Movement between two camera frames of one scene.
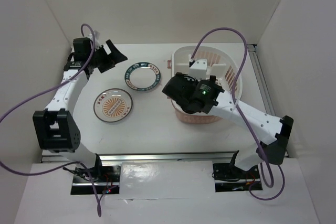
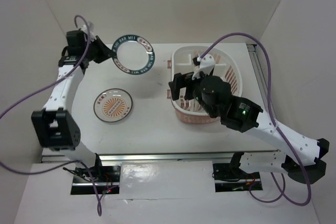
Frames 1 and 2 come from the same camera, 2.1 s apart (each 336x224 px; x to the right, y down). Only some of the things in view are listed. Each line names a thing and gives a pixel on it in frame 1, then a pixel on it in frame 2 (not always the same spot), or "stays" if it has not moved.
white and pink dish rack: x=223 y=62 stays
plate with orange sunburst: x=113 y=105 stays
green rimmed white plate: x=142 y=76 → x=134 y=54
